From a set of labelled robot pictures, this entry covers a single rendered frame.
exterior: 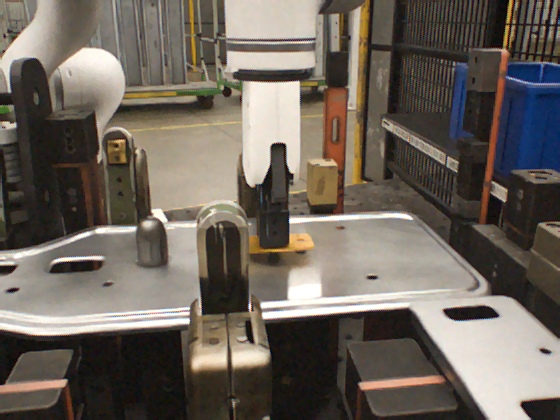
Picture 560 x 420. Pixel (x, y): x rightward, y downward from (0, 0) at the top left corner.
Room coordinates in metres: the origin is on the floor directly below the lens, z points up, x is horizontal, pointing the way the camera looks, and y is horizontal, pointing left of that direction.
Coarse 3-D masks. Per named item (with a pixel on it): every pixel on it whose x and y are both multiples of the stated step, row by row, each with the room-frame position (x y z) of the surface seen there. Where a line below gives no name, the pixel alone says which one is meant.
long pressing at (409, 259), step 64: (0, 256) 0.51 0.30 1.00; (64, 256) 0.52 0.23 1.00; (128, 256) 0.52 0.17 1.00; (192, 256) 0.52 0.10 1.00; (256, 256) 0.52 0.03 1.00; (320, 256) 0.52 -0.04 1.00; (384, 256) 0.52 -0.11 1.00; (448, 256) 0.52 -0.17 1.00; (0, 320) 0.40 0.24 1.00; (64, 320) 0.39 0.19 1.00; (128, 320) 0.40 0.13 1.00
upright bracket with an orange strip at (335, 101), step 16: (336, 64) 0.69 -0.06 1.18; (336, 80) 0.69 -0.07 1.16; (336, 96) 0.69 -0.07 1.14; (336, 112) 0.69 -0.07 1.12; (336, 144) 0.69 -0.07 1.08; (336, 160) 0.69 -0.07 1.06; (336, 320) 0.69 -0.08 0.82; (336, 336) 0.69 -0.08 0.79; (336, 352) 0.69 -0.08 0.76; (336, 368) 0.69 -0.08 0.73; (336, 384) 0.69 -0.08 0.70
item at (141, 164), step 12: (144, 156) 0.70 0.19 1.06; (144, 168) 0.69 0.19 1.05; (120, 180) 0.68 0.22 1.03; (144, 180) 0.67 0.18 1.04; (120, 192) 0.68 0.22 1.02; (144, 192) 0.66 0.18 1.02; (144, 204) 0.66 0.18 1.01; (144, 216) 0.66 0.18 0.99; (132, 336) 0.65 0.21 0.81; (120, 348) 0.65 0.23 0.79; (132, 348) 0.65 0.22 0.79; (132, 360) 0.65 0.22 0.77; (132, 372) 0.65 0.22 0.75; (132, 384) 0.65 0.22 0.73; (132, 396) 0.65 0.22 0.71; (132, 408) 0.64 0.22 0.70
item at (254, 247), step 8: (256, 240) 0.53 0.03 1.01; (296, 240) 0.53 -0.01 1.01; (304, 240) 0.53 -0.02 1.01; (312, 240) 0.53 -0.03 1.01; (256, 248) 0.51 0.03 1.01; (264, 248) 0.51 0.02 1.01; (272, 248) 0.51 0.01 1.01; (280, 248) 0.51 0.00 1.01; (288, 248) 0.51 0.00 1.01; (296, 248) 0.51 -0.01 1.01; (304, 248) 0.51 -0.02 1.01; (312, 248) 0.51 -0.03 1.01
